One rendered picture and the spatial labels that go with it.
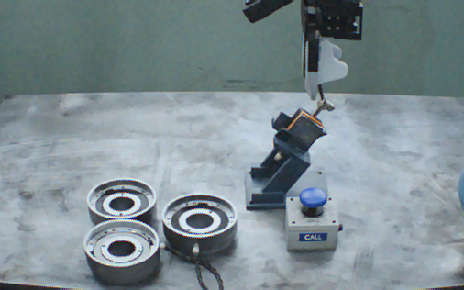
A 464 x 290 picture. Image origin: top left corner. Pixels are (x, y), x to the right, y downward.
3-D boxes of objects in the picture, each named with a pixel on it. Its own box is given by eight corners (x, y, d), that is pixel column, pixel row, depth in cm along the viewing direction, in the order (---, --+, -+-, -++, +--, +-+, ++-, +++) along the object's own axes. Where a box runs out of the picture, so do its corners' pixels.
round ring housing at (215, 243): (169, 214, 109) (167, 191, 107) (239, 217, 108) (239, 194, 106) (159, 257, 100) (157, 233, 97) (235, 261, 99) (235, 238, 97)
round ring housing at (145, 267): (97, 295, 92) (93, 272, 90) (80, 250, 100) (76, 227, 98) (171, 280, 95) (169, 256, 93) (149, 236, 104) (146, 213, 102)
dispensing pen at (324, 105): (248, 168, 114) (314, 88, 107) (270, 181, 115) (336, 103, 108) (248, 175, 112) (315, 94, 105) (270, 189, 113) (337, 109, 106)
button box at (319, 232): (287, 251, 101) (289, 223, 98) (284, 222, 107) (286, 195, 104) (343, 250, 101) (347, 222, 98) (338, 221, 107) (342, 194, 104)
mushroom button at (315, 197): (298, 230, 101) (300, 201, 98) (296, 214, 104) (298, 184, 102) (325, 229, 101) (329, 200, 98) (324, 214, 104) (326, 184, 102)
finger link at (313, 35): (319, 74, 98) (319, 12, 95) (308, 74, 98) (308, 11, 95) (315, 66, 102) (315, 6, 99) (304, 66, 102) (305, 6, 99)
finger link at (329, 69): (348, 105, 101) (349, 42, 98) (306, 105, 101) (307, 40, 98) (345, 100, 104) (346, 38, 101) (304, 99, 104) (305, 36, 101)
